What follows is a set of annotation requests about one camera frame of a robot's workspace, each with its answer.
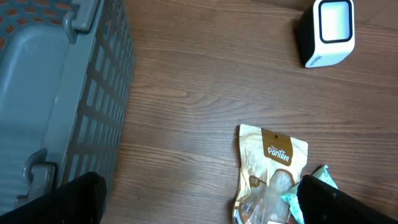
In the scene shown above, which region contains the grey plastic mesh basket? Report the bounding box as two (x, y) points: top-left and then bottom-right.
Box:
(1, 0), (134, 214)

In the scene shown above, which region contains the brown cookie pouch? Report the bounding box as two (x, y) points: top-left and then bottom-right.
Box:
(233, 124), (308, 223)

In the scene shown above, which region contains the white barcode scanner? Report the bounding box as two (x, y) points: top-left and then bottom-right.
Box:
(295, 0), (355, 68)

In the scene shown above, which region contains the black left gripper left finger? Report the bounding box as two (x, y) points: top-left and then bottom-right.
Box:
(1, 172), (107, 224)

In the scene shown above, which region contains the teal snack packet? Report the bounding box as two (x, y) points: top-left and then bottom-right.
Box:
(281, 164), (338, 224)

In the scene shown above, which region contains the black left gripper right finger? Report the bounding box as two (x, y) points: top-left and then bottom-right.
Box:
(302, 175), (397, 224)

